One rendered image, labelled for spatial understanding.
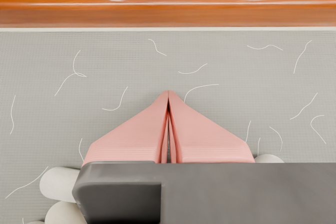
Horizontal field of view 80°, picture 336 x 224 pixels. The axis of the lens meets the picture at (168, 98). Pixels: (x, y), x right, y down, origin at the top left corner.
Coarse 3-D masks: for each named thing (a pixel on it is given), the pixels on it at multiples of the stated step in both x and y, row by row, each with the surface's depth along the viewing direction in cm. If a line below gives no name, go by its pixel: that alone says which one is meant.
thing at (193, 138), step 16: (176, 96) 11; (176, 112) 8; (192, 112) 8; (176, 128) 7; (192, 128) 7; (208, 128) 7; (176, 144) 7; (192, 144) 6; (208, 144) 6; (224, 144) 6; (240, 144) 6; (176, 160) 7; (192, 160) 5; (208, 160) 5; (224, 160) 5; (240, 160) 5
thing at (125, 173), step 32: (160, 96) 11; (128, 128) 7; (160, 128) 7; (96, 160) 5; (128, 160) 5; (160, 160) 7; (96, 192) 5; (128, 192) 5; (160, 192) 5; (192, 192) 4; (224, 192) 4; (256, 192) 4; (288, 192) 4; (320, 192) 4
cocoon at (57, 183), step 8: (56, 168) 12; (64, 168) 12; (72, 168) 12; (48, 176) 11; (56, 176) 11; (64, 176) 11; (72, 176) 12; (40, 184) 11; (48, 184) 11; (56, 184) 11; (64, 184) 11; (72, 184) 11; (48, 192) 11; (56, 192) 11; (64, 192) 11; (64, 200) 11; (72, 200) 11
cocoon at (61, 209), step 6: (54, 204) 12; (60, 204) 11; (66, 204) 11; (72, 204) 12; (48, 210) 11; (54, 210) 11; (60, 210) 11; (66, 210) 11; (72, 210) 11; (78, 210) 12; (48, 216) 11; (54, 216) 11; (60, 216) 11; (66, 216) 11; (72, 216) 11; (78, 216) 11; (48, 222) 11; (54, 222) 11; (60, 222) 11; (66, 222) 11; (72, 222) 11; (78, 222) 11; (84, 222) 11
